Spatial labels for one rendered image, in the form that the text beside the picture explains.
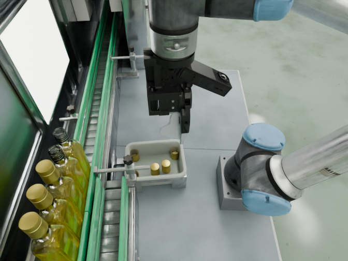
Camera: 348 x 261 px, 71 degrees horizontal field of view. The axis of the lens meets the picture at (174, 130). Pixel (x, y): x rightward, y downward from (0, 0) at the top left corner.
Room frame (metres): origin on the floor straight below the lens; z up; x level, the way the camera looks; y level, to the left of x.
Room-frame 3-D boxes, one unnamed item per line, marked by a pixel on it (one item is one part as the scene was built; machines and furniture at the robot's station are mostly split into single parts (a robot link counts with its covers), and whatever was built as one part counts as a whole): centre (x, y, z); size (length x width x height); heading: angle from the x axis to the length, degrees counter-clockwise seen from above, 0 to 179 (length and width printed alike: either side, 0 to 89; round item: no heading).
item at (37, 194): (0.23, 0.27, 1.14); 0.04 x 0.04 x 0.04
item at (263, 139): (0.46, -0.26, 1.00); 0.13 x 0.12 x 0.14; 172
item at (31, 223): (0.17, 0.26, 1.14); 0.04 x 0.04 x 0.04
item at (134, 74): (1.05, 0.22, 0.90); 0.17 x 0.05 x 0.22; 96
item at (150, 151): (0.54, 0.07, 0.80); 0.22 x 0.17 x 0.09; 96
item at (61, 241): (0.17, 0.26, 0.99); 0.06 x 0.06 x 0.21; 7
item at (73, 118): (0.64, 0.38, 0.94); 0.07 x 0.04 x 0.13; 96
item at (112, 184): (0.41, 0.18, 0.85); 0.09 x 0.04 x 0.07; 96
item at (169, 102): (0.37, 0.01, 1.32); 0.09 x 0.08 x 0.12; 96
